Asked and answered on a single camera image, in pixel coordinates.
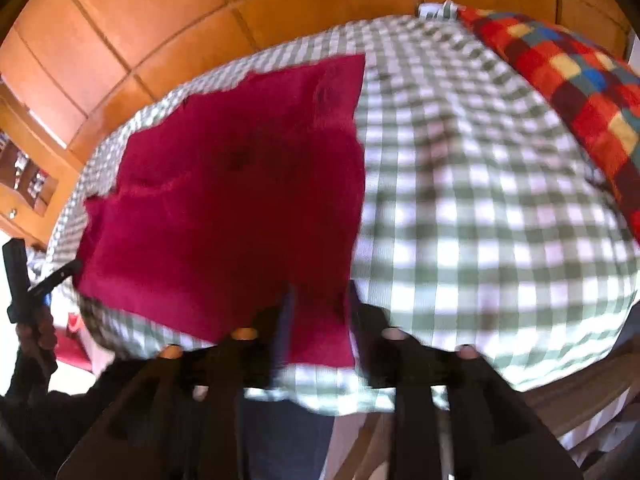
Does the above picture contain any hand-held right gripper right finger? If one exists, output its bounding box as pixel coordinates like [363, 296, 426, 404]
[346, 280, 585, 480]

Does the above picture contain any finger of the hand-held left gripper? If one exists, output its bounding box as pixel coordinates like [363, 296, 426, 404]
[27, 259, 83, 297]
[2, 240, 27, 324]

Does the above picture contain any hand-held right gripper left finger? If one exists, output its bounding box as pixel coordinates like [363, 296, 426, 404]
[56, 284, 301, 480]

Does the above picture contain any dark red fleece cloth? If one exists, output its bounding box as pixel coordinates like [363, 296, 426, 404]
[75, 53, 368, 370]

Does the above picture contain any person's left forearm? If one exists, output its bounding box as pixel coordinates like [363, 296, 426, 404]
[0, 347, 128, 480]

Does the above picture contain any person's left hand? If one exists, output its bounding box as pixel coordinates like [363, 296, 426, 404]
[15, 304, 59, 377]

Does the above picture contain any red object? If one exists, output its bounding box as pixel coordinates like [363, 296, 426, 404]
[54, 312, 100, 374]

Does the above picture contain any wooden shelf unit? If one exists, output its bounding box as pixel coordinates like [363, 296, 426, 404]
[0, 80, 87, 253]

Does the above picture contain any person's blue jeans leg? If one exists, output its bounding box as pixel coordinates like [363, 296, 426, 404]
[237, 394, 336, 480]

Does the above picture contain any green white checkered bed sheet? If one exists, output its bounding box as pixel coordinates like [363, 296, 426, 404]
[47, 1, 640, 416]

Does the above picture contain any wooden panelled wardrobe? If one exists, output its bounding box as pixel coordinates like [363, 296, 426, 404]
[0, 0, 636, 181]

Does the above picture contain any multicolour plaid pillow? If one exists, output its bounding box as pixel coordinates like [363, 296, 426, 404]
[457, 6, 640, 246]

